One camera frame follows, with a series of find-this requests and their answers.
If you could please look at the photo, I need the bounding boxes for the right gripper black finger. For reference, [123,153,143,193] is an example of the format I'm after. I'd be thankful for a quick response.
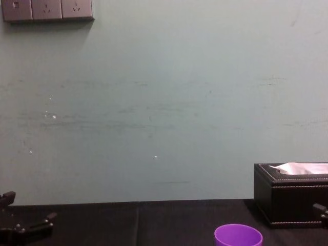
[313,203,328,221]

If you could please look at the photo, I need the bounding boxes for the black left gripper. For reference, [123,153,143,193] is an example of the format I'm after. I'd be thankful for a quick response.
[0,191,58,246]

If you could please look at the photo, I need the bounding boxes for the black leather tissue box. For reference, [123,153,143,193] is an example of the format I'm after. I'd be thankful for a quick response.
[254,162,328,229]

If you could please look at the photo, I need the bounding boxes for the white tissue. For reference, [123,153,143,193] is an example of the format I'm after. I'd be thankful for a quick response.
[275,162,328,176]

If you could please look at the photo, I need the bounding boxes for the purple plastic cup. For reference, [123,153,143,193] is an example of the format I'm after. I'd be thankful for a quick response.
[214,223,263,246]

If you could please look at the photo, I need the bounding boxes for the black tablecloth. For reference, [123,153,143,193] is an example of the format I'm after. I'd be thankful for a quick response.
[0,198,328,246]

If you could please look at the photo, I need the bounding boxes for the grey wall switch plate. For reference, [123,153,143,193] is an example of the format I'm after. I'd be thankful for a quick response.
[1,0,33,22]

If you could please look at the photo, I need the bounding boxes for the grey wall socket plate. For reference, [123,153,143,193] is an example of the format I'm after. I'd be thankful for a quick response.
[61,0,94,19]
[31,0,63,21]

